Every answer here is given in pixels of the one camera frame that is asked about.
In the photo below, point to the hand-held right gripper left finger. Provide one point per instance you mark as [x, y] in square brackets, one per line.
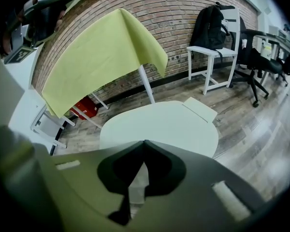
[87, 182]

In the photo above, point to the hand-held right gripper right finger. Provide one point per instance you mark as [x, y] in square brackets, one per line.
[195, 197]

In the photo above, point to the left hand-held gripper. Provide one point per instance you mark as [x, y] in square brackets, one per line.
[20, 55]

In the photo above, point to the round pale green tabletop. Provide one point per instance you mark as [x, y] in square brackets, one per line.
[159, 124]

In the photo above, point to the white lidded trash bin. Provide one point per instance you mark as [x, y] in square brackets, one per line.
[200, 110]

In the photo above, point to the person's left forearm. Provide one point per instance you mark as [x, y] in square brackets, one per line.
[6, 42]

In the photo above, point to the person's left hand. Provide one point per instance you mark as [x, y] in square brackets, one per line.
[60, 16]

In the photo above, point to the red box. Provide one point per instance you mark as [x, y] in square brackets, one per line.
[85, 109]

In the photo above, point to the green tablecloth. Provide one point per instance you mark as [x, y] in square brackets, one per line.
[99, 57]

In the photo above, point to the white table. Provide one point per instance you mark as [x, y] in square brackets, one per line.
[146, 83]

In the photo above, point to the black backpack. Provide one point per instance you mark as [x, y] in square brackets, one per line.
[209, 30]

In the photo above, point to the white plastic bottle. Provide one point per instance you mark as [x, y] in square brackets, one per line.
[265, 48]

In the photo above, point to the grey office desk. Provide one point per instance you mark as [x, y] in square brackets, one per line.
[282, 45]

